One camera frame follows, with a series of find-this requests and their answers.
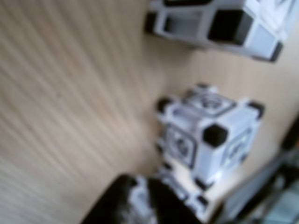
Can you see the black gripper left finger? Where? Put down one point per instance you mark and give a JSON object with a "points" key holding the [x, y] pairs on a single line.
{"points": [[105, 207]]}

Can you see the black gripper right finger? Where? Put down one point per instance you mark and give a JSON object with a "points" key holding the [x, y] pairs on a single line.
{"points": [[170, 210]]}

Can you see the white cube lightning print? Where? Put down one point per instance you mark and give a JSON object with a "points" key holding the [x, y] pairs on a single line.
{"points": [[188, 201]]}

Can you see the white cube nested houses print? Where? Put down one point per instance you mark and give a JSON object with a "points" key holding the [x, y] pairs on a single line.
{"points": [[187, 112]]}

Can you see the white cube crossed tools print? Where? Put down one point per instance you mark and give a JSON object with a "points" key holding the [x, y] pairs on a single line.
{"points": [[205, 23]]}

